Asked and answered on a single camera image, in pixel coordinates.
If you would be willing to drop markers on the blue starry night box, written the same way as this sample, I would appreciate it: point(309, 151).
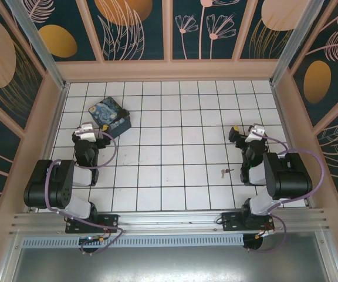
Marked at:
point(104, 113)

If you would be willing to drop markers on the small metal key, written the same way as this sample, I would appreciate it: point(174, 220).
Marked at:
point(223, 173)

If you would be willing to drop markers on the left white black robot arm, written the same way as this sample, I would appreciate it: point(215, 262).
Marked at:
point(45, 185)

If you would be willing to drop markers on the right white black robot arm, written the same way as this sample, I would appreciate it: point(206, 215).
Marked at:
point(289, 179)

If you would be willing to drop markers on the grey metal panel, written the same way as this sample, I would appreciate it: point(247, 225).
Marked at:
point(169, 264)

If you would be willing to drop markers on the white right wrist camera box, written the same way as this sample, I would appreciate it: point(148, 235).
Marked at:
point(255, 136)

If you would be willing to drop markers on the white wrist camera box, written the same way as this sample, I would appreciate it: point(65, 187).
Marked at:
point(86, 133)
point(255, 136)

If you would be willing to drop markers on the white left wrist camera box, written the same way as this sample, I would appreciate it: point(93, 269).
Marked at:
point(86, 133)

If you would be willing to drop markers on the aluminium table side rail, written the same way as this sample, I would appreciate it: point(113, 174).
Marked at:
point(58, 117)
point(283, 117)

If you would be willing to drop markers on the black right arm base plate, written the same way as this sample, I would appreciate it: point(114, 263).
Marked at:
point(230, 221)

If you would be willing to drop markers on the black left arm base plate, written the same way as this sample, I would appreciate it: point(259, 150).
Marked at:
point(110, 221)

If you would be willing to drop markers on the aluminium frame post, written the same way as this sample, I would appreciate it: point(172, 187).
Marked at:
point(295, 38)
point(40, 44)

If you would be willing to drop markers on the aluminium mounting rail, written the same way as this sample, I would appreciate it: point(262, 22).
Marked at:
point(169, 220)

